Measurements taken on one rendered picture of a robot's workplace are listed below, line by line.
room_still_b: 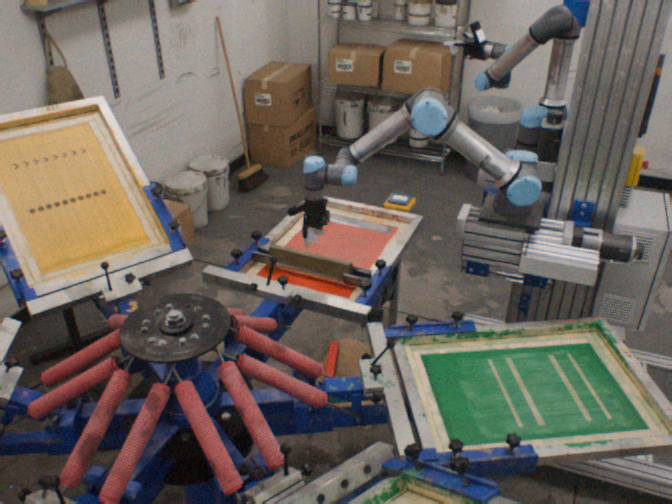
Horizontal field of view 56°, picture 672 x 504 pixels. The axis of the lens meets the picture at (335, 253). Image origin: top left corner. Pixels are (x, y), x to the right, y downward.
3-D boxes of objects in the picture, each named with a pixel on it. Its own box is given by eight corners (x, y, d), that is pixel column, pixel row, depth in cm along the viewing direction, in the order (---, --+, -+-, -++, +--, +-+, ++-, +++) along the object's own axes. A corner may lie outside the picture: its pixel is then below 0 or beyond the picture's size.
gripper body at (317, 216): (321, 232, 237) (321, 204, 230) (301, 227, 239) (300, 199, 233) (330, 223, 243) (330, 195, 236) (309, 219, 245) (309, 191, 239)
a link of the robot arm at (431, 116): (545, 174, 224) (427, 81, 213) (551, 192, 212) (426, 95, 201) (521, 197, 230) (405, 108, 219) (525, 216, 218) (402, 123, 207)
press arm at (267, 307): (273, 301, 234) (272, 290, 232) (287, 305, 232) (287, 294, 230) (249, 327, 221) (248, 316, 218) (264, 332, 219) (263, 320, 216)
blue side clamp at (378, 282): (379, 276, 257) (380, 262, 254) (391, 279, 256) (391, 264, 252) (351, 317, 234) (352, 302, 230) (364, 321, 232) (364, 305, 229)
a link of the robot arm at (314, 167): (324, 164, 223) (300, 162, 224) (324, 192, 229) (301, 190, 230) (328, 155, 229) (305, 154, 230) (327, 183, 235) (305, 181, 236)
